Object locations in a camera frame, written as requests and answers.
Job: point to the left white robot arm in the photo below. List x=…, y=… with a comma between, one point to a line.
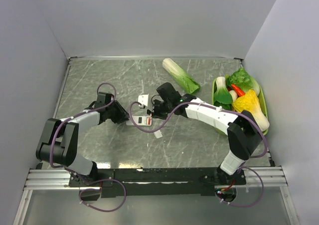
x=58, y=143

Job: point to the long green napa cabbage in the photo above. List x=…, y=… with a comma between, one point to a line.
x=184, y=80

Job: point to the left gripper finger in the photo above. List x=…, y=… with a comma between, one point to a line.
x=120, y=109
x=122, y=118

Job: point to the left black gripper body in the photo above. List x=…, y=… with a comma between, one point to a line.
x=113, y=112

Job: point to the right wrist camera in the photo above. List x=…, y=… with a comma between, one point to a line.
x=144, y=101

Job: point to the white mushroom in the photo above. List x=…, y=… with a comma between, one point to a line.
x=233, y=95

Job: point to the green plastic tray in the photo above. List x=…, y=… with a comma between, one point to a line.
x=229, y=107

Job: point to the green lettuce head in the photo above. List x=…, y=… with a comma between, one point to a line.
x=243, y=80

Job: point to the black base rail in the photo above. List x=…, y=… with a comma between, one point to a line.
x=160, y=181

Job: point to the aluminium frame rail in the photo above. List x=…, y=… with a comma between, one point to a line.
x=59, y=179

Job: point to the white battery cover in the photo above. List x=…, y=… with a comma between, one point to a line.
x=158, y=134

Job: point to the bok choy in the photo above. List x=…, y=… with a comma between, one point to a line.
x=222, y=95

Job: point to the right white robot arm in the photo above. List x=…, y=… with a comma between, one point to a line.
x=241, y=128

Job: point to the yellow napa cabbage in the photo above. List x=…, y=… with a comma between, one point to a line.
x=250, y=103

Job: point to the red chili pepper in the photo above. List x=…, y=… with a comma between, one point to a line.
x=238, y=91

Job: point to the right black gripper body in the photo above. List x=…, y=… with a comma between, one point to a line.
x=161, y=109

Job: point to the white remote control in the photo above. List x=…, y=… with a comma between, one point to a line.
x=140, y=120

